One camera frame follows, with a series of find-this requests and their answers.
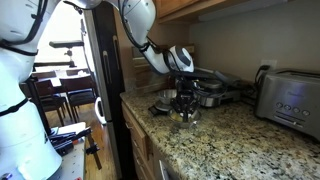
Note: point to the dark wood cutting board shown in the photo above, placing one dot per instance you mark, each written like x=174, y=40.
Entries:
x=143, y=80

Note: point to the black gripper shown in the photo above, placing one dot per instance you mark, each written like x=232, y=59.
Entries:
x=186, y=88

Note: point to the small steel bowl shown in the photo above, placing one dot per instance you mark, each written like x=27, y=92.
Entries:
x=196, y=117

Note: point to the stainless steel toaster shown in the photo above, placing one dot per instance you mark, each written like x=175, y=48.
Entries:
x=286, y=103

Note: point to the stainless panini grill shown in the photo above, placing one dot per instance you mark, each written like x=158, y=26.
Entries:
x=223, y=95

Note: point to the black tool bundle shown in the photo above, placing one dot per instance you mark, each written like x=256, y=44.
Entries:
x=63, y=146

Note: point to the white perforated robot cart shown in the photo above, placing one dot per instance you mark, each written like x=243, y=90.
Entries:
x=71, y=163

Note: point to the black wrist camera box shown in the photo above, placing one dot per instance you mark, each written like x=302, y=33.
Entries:
x=193, y=75

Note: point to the black refrigerator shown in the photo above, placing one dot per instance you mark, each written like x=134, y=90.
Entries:
x=100, y=83

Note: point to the white wall outlet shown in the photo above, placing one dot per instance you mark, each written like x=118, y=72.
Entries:
x=271, y=62

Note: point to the black power plug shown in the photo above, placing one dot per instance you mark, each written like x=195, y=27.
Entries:
x=263, y=67

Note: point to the wooden drawer cabinet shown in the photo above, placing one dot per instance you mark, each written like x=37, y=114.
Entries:
x=136, y=133

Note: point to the yellow food contents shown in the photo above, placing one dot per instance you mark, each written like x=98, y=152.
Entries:
x=176, y=116

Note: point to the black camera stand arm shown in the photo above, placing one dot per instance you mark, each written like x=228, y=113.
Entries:
x=53, y=63

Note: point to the wooden wall cabinet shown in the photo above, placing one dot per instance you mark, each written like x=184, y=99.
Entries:
x=173, y=6

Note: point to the stainless dishwasher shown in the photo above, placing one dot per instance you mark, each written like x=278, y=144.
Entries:
x=163, y=170

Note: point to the large steel bowl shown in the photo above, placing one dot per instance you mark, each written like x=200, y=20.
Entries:
x=165, y=96

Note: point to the dark wooden dining chair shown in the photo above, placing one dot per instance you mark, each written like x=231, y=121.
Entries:
x=46, y=96
x=78, y=95

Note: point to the black stereo camera bar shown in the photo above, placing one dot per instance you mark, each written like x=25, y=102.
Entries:
x=66, y=44

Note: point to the black bar clamp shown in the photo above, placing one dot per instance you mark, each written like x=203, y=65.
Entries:
x=93, y=150

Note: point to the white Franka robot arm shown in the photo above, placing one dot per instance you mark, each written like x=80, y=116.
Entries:
x=20, y=140

